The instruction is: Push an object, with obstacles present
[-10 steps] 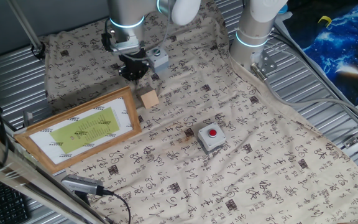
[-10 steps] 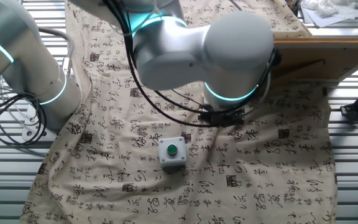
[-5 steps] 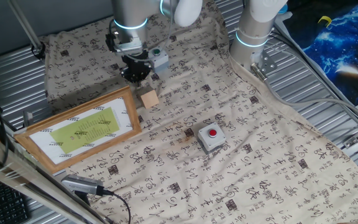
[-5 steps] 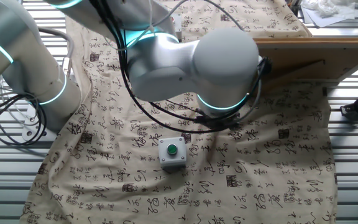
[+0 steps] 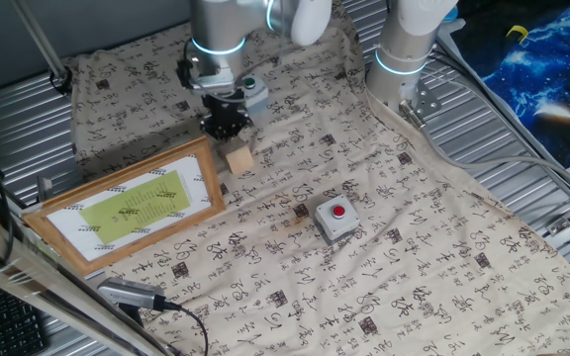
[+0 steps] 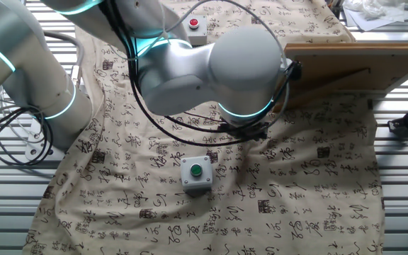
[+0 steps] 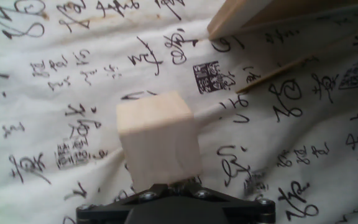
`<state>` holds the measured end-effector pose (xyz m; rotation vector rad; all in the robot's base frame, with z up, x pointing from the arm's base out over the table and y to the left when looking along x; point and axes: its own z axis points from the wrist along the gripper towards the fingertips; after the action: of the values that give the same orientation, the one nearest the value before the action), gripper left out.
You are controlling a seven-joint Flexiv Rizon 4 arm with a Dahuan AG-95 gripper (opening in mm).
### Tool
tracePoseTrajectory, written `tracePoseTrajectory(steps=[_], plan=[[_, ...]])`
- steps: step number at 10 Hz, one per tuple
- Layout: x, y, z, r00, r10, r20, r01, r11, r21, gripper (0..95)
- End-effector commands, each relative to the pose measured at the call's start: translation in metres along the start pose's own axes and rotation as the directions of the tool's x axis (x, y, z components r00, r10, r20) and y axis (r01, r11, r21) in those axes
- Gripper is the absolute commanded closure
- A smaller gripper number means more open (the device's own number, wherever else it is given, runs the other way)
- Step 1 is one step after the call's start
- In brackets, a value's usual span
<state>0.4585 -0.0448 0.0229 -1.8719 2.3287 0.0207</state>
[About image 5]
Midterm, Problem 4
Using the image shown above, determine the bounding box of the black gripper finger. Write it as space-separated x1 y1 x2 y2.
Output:
228 114 254 140
199 118 230 141

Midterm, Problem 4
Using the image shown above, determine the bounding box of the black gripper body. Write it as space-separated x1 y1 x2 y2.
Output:
201 88 249 131

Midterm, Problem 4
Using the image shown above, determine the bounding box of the light wooden cube block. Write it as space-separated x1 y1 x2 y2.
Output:
224 143 255 176

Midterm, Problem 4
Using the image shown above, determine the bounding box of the small yellow object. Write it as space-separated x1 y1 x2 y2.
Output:
505 24 530 45

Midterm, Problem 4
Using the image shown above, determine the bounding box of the grey box green button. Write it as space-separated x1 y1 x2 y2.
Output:
241 74 270 116

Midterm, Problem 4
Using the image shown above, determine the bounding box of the grey box red button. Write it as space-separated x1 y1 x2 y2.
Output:
313 193 361 242

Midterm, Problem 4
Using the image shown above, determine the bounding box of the black pole clamp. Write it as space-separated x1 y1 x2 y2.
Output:
48 66 75 97

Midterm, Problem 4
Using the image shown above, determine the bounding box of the beige calligraphy print cloth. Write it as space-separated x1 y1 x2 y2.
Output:
69 0 570 356

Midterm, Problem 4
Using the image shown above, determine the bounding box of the silver metal pole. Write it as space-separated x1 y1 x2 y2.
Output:
11 0 71 83

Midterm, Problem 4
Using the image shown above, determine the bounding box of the black computer keyboard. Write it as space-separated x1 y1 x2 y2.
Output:
0 280 49 356

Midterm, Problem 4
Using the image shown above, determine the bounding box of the blue space print mat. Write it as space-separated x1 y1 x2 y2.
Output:
450 3 570 169

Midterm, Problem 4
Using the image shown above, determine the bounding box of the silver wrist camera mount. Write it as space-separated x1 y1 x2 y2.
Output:
185 68 246 98

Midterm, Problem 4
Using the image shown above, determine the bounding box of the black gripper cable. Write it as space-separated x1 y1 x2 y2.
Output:
175 39 197 90

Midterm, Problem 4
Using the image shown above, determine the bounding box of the wooden picture frame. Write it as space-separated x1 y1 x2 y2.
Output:
21 136 227 277

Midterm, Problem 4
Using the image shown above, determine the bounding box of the small metal clamp bracket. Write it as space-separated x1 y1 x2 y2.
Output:
36 175 55 203

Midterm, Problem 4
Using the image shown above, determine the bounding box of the silver camera on stand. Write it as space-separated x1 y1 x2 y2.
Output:
96 276 168 312

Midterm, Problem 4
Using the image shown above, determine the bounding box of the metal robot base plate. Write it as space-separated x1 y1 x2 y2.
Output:
397 78 443 131

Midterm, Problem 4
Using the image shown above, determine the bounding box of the black camera stand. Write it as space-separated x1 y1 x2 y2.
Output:
118 302 146 328

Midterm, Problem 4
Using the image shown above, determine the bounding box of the black camera cable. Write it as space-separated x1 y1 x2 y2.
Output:
163 301 211 356

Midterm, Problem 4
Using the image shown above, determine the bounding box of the aluminium frame beam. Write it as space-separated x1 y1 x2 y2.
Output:
0 200 170 356

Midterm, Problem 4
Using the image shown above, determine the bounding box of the thick grey cable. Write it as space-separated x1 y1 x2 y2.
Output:
416 116 570 202

